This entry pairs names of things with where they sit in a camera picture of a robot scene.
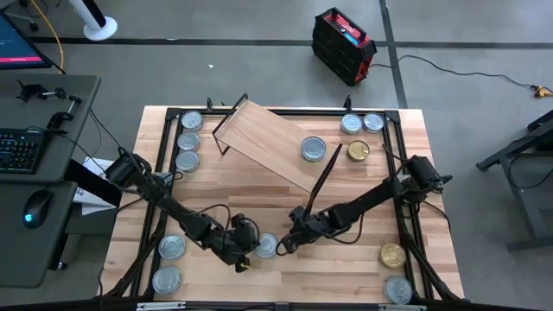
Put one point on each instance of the silver metal plate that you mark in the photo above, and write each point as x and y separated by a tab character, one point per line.
160	306
402	307

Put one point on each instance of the black desk clamp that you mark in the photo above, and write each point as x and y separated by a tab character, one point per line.
65	114
39	91

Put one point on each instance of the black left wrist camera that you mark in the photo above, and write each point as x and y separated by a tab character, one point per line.
244	226

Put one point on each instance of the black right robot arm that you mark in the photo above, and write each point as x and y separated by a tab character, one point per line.
367	196

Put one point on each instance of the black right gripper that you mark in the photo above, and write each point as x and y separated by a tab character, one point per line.
309	226

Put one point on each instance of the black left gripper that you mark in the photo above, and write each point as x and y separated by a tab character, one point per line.
235	255

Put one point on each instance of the black aluminium rig frame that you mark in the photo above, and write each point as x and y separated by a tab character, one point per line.
281	112

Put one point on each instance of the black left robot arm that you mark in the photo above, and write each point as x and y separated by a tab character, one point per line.
173	207

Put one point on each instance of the white papers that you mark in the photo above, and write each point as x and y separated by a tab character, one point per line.
93	203

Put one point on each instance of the silver can blue label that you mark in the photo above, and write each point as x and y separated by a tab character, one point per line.
373	122
268	246

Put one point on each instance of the computer monitor blue screen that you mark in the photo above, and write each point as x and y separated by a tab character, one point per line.
17	47

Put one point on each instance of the silver can green white label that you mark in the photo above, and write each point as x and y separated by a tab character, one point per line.
172	247
166	280
351	124

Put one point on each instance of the black table clamp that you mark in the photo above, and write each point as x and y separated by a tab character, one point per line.
209	104
347	103

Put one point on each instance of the gold can green label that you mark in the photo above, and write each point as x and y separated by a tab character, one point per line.
392	255
358	150

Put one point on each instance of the silver tuna can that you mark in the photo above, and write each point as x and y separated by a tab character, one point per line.
313	149
398	290

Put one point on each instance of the red black equipment case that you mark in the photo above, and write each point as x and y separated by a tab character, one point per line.
343	45

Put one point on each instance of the black backlit keyboard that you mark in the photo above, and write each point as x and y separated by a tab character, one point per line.
19	151

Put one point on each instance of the wooden shelf black metal frame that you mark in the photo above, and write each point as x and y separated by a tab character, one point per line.
268	138

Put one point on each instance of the white round pedestal stand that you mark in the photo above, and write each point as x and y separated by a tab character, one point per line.
97	23

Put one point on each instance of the black metal side table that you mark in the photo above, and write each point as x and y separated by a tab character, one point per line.
527	173

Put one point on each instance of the black computer mouse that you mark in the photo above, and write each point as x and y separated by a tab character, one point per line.
38	208

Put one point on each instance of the dark grey desk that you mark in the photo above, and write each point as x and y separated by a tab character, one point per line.
26	259

